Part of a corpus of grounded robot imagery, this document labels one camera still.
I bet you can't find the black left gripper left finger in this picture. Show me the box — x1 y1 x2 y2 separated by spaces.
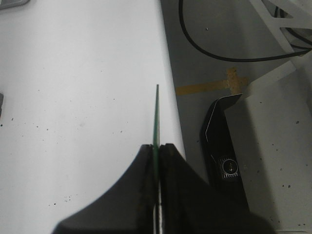
53 145 156 234

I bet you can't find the white frame structure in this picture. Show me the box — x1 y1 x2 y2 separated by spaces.
248 0 312 56

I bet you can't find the black cable on floor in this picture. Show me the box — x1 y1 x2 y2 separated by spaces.
178 0 312 61

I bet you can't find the green circuit board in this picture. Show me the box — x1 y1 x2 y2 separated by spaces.
153 84 163 234

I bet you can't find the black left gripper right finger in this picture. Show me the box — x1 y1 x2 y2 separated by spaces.
159 144 275 234

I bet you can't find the black bracket with dial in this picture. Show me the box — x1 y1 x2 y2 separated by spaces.
199 94 250 211

